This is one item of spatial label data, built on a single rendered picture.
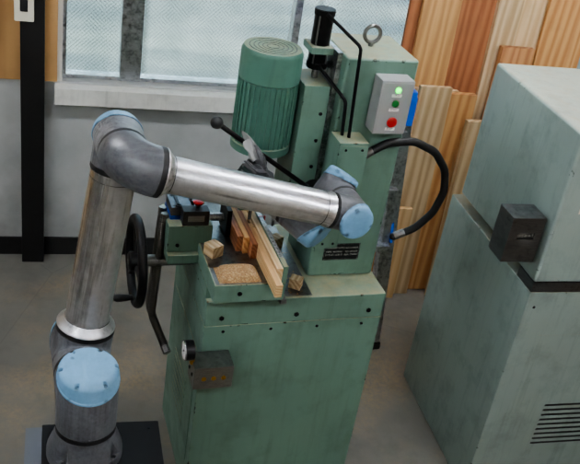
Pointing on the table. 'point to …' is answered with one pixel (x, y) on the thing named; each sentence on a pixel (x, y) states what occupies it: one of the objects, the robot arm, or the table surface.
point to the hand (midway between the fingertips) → (227, 152)
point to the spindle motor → (267, 94)
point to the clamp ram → (224, 218)
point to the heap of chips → (237, 273)
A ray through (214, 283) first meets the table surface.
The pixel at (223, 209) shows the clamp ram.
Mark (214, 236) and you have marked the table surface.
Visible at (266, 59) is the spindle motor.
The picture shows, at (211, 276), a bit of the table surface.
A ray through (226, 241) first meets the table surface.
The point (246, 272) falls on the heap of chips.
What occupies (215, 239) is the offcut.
